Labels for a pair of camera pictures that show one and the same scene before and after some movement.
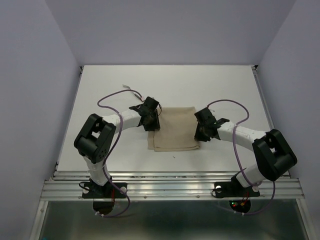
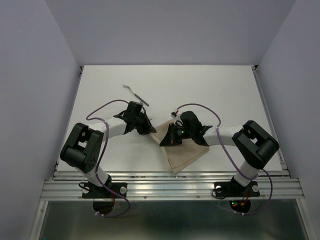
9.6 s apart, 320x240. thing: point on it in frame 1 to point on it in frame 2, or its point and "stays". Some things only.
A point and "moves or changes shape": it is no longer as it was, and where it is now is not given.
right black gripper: [198, 136] to [170, 138]
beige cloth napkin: [177, 132] moves or changes shape
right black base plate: [234, 189] stays
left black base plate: [92, 190] stays
